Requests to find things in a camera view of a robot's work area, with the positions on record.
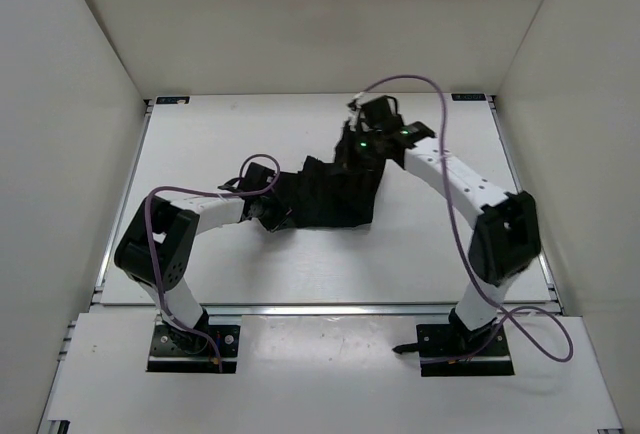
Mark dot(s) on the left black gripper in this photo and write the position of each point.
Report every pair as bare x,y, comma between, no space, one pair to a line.
279,217

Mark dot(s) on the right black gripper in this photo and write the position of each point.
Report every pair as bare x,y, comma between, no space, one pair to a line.
347,157

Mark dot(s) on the black skirt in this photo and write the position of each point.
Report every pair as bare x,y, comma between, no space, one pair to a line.
325,195

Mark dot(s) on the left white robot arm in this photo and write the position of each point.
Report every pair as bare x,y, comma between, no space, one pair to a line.
155,248

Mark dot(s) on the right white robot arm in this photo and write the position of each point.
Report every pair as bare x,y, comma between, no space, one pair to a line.
505,238

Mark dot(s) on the right corner label sticker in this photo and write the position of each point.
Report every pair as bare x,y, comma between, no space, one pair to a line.
468,97

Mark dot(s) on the corner label sticker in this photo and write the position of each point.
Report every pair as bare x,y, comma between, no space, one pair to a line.
172,100
468,97

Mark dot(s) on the left corner label sticker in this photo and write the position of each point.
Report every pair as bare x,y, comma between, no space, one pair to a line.
172,100

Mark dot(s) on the aluminium table rail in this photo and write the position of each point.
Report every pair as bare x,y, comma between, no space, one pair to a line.
410,309

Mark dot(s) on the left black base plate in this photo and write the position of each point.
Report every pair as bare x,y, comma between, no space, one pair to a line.
174,351

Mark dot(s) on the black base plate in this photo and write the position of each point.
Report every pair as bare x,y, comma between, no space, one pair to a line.
443,353
174,351

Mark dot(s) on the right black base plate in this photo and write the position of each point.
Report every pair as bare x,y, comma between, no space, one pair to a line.
443,353

